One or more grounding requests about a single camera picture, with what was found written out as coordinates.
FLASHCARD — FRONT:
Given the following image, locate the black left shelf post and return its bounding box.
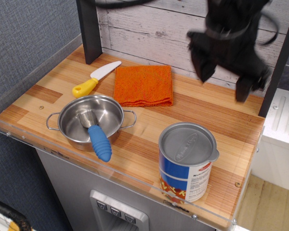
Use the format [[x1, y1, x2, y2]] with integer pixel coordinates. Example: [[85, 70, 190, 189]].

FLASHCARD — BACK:
[[76, 0, 103, 64]]

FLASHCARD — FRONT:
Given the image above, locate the clear acrylic table guard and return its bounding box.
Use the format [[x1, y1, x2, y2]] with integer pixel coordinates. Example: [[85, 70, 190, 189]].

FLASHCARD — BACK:
[[0, 37, 264, 231]]

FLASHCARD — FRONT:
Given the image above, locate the yellow black object bottom left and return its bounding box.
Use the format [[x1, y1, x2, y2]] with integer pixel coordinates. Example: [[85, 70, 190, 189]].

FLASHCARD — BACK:
[[8, 221, 21, 231]]

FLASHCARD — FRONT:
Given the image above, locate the silver steel pot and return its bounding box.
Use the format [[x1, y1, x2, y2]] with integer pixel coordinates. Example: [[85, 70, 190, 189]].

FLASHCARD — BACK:
[[46, 95, 137, 151]]

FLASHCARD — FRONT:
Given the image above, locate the white toy sink unit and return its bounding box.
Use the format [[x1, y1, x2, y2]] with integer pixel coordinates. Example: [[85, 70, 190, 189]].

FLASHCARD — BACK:
[[251, 89, 289, 190]]

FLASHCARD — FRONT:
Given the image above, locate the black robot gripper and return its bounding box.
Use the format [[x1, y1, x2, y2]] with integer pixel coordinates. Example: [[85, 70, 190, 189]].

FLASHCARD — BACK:
[[187, 21, 270, 103]]

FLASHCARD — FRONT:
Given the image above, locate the black shelf post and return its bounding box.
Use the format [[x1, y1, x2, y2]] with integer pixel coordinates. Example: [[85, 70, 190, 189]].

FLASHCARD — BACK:
[[258, 28, 289, 117], [76, 0, 103, 64]]

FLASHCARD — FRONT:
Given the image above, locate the blue labelled soup can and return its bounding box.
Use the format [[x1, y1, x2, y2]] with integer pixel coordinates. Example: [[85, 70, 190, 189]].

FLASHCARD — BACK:
[[158, 122, 219, 204]]

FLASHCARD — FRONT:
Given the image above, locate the orange folded cloth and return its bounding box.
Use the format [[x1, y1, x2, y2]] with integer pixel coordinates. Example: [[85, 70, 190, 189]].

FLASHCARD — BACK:
[[114, 65, 173, 107]]

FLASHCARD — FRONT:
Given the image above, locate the yellow handled toy knife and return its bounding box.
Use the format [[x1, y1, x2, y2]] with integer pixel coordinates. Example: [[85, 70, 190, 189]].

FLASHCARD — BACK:
[[72, 61, 122, 98]]

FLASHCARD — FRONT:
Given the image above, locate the grey toy fridge cabinet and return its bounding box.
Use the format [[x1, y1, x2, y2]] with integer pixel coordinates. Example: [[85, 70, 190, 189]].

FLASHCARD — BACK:
[[37, 149, 215, 231]]

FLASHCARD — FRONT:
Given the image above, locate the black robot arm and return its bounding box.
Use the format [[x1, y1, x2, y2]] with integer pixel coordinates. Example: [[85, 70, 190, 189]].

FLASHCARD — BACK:
[[187, 0, 270, 102]]

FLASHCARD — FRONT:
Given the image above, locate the black right shelf post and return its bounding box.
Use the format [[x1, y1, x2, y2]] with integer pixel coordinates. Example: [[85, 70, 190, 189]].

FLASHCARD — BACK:
[[258, 28, 289, 117]]

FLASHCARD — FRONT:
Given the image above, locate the silver ice dispenser panel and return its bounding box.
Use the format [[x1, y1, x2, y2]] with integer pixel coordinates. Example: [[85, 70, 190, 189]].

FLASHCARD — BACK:
[[90, 190, 149, 231]]

